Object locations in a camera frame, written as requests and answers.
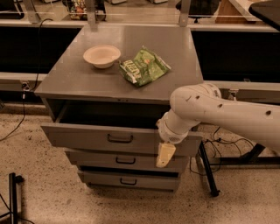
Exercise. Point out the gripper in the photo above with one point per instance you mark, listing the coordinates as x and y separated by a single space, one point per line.
169 135

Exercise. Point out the grey top drawer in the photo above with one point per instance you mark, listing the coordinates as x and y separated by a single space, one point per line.
104 126

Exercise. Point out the grey drawer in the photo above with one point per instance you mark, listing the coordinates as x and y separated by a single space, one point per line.
120 160
95 178
104 126

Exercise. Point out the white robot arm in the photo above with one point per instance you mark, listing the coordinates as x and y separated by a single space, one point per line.
202 103

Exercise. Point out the grey middle drawer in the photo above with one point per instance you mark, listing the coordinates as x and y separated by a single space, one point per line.
120 160

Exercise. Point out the grey bottom drawer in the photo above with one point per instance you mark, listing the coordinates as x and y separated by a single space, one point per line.
95 178

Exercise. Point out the grey metal drawer cabinet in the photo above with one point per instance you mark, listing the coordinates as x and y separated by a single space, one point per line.
72 78

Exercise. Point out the black metal stand leg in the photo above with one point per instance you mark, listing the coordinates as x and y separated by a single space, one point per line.
213 188

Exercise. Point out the green snack bag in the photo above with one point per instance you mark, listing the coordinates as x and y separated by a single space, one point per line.
145 68

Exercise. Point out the black office chair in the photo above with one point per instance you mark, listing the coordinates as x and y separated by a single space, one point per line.
196 9

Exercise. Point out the black stand lower left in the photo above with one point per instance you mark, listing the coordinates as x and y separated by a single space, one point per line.
11 211

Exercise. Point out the colourful items in background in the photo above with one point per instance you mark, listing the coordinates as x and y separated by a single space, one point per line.
77 9

